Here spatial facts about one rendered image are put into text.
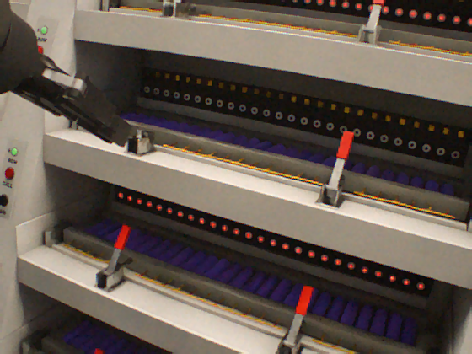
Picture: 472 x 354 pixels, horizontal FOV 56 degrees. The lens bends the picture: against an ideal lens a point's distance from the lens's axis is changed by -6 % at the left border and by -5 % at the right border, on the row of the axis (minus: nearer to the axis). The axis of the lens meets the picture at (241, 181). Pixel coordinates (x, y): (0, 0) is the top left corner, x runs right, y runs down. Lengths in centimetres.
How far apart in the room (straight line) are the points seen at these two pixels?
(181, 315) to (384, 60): 40
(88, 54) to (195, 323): 44
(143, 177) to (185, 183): 6
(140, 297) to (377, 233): 33
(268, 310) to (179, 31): 38
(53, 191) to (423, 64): 57
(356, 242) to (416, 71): 20
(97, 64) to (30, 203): 25
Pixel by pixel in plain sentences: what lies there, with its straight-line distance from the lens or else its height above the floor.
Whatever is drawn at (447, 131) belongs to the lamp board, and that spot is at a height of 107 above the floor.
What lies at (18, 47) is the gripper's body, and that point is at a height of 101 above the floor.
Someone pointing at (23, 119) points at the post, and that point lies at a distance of 77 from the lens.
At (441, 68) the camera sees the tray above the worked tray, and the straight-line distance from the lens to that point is 54.
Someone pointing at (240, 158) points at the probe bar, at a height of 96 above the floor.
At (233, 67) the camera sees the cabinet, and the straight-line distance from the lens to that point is 81.
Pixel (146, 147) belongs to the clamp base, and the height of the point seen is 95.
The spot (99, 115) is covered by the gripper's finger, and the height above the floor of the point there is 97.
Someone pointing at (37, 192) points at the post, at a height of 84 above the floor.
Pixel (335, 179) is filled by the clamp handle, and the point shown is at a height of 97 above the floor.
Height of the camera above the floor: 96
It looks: 2 degrees down
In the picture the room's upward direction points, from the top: 14 degrees clockwise
